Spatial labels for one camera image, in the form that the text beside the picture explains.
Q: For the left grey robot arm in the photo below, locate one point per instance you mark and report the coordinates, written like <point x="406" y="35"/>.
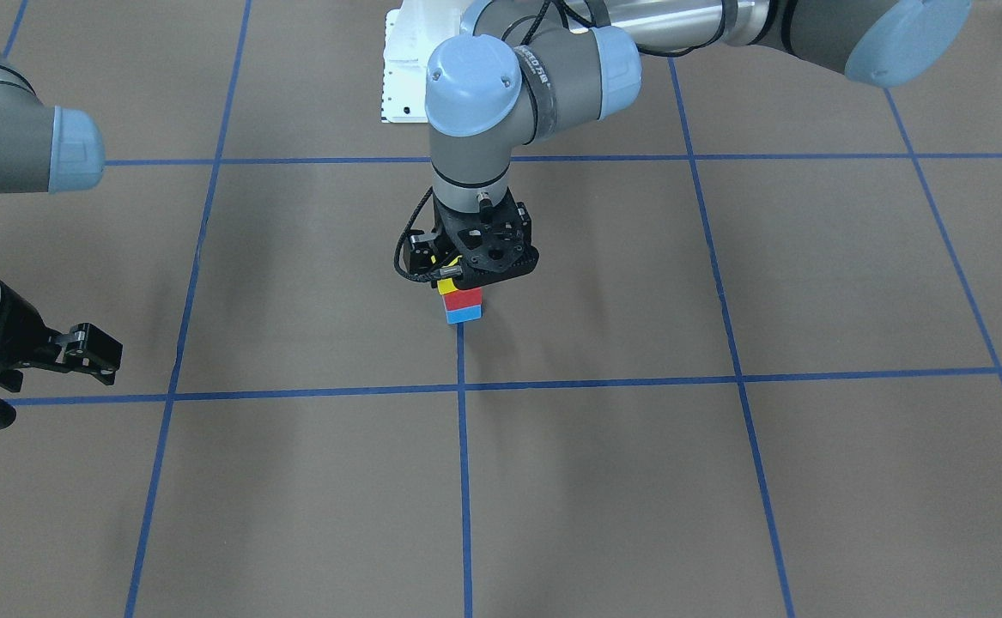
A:
<point x="518" y="72"/>

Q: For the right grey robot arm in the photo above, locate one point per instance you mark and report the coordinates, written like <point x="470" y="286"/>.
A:
<point x="48" y="149"/>

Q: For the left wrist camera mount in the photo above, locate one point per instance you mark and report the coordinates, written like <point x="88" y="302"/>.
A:
<point x="518" y="256"/>

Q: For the red wooden cube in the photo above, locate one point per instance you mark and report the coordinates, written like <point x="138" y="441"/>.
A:
<point x="457" y="300"/>

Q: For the blue wooden cube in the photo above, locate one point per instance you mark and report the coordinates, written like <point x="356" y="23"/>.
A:
<point x="464" y="314"/>

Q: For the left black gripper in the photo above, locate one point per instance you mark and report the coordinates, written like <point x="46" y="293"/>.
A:
<point x="421" y="250"/>

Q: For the yellow wooden cube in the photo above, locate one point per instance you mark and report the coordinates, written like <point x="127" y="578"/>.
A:
<point x="448" y="283"/>

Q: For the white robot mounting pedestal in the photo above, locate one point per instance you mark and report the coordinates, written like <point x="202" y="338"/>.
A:
<point x="413" y="30"/>

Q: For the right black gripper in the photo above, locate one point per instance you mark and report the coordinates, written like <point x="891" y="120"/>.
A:
<point x="13" y="330"/>

